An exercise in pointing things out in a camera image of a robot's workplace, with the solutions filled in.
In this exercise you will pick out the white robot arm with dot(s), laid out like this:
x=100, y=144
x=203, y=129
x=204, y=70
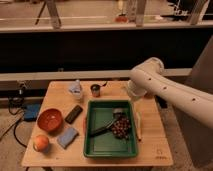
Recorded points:
x=147, y=77

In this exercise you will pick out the green plastic tray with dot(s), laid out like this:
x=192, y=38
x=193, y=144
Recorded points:
x=106, y=145

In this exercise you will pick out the wooden fork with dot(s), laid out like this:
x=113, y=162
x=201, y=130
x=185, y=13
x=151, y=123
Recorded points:
x=138, y=126

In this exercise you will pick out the small metal cup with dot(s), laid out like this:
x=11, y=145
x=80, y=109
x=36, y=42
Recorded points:
x=95, y=90

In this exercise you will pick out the dark brown bar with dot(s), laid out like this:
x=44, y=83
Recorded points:
x=73, y=114

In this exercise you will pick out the bunch of dark grapes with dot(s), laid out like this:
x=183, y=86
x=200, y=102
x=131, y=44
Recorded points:
x=121, y=127

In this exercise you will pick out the wooden table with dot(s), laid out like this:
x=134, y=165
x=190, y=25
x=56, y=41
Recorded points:
x=153, y=149

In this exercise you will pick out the blue sponge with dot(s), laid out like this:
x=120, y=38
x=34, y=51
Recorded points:
x=67, y=137

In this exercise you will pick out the orange bowl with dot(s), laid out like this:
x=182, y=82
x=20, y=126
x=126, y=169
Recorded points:
x=50, y=120

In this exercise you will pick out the blue box on floor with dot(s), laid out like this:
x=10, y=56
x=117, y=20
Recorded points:
x=31, y=112

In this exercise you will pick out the apple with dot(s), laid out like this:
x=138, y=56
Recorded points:
x=41, y=143

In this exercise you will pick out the black handled spatula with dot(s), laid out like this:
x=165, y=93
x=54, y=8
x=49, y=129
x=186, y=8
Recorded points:
x=117, y=114

